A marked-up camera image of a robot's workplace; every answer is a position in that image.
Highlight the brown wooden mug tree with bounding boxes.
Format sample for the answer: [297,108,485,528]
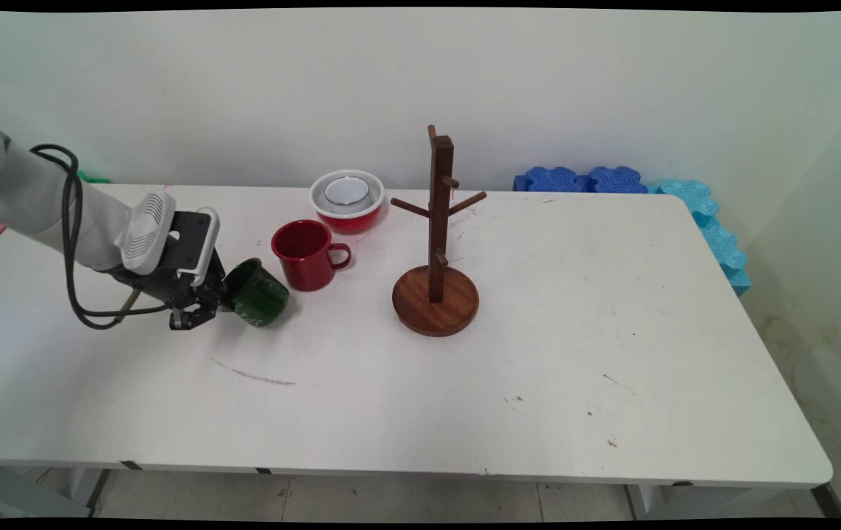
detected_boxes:
[391,125,488,338]

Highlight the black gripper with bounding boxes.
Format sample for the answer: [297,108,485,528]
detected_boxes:
[104,250,236,331]

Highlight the red bowl white inside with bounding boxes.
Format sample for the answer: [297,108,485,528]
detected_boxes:
[309,170,386,235]

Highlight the green enamel mug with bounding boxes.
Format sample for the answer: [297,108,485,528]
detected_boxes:
[223,258,291,329]

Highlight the grey table leg frame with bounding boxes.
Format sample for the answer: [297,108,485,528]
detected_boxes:
[0,465,109,520]

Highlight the red enamel mug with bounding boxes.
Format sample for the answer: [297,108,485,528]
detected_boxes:
[271,219,352,292]

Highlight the dark blue foam mat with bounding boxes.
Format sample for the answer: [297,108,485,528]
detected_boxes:
[514,166,589,194]
[586,166,648,194]

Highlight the small white enamel cup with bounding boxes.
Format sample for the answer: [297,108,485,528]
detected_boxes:
[324,177,371,209]

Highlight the black cable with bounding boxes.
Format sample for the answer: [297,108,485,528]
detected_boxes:
[36,144,172,319]
[30,144,143,331]

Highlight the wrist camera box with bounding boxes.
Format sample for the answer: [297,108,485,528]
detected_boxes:
[165,208,221,287]

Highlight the light blue foam mat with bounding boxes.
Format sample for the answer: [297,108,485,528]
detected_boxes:
[648,179,720,224]
[696,219,748,271]
[722,264,752,297]

